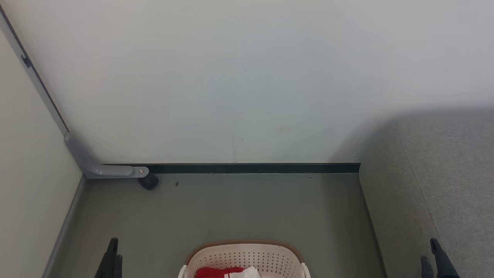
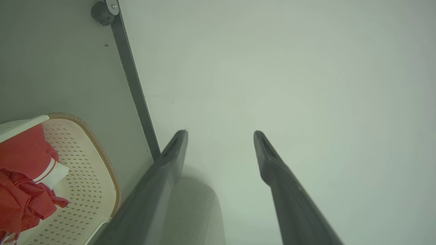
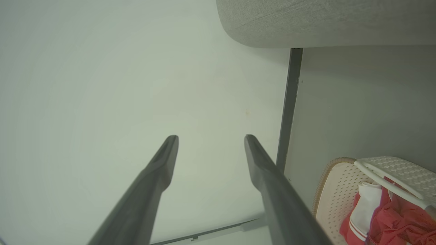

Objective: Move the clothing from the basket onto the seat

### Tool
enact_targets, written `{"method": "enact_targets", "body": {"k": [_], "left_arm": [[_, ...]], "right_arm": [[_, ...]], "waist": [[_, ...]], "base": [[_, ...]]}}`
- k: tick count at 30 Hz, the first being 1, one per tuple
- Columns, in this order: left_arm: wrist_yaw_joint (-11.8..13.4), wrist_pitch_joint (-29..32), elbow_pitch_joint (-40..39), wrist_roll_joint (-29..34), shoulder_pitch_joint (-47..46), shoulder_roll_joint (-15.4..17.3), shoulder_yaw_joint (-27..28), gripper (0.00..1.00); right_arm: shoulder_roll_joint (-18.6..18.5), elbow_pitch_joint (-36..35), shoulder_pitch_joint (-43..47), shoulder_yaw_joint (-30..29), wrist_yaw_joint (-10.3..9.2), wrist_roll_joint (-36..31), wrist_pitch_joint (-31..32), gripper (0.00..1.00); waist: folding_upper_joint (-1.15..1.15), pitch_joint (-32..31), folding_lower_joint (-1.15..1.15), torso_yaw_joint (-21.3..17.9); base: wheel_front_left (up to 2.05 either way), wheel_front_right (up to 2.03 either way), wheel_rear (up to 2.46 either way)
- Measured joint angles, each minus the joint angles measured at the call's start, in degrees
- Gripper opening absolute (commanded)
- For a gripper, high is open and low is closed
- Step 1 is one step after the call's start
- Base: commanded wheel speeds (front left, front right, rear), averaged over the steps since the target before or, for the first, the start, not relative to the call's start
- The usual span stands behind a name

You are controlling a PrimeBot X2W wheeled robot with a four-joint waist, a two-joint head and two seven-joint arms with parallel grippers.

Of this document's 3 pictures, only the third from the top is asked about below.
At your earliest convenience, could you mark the white perforated basket handle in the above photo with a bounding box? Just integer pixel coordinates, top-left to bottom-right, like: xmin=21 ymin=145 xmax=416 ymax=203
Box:
xmin=354 ymin=156 xmax=436 ymax=211

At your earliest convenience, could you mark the cream perforated laundry basket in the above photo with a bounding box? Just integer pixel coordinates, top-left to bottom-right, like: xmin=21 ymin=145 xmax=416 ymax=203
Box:
xmin=312 ymin=157 xmax=436 ymax=245

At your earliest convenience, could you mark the dark baseboard strip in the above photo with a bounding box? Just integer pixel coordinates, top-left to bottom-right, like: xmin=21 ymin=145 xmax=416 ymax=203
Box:
xmin=275 ymin=48 xmax=303 ymax=174

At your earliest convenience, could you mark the red and white garment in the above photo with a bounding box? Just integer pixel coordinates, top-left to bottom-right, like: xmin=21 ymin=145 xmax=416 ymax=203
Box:
xmin=339 ymin=177 xmax=436 ymax=245

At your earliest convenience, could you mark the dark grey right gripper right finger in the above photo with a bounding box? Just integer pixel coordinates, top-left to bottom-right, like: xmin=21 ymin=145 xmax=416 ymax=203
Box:
xmin=244 ymin=134 xmax=333 ymax=245

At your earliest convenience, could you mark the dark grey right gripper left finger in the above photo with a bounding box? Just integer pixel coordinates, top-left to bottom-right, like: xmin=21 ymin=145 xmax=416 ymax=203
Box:
xmin=88 ymin=135 xmax=179 ymax=245

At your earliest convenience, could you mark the grey fabric cushion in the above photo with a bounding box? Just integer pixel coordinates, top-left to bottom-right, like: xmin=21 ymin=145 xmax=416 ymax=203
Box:
xmin=216 ymin=0 xmax=436 ymax=48

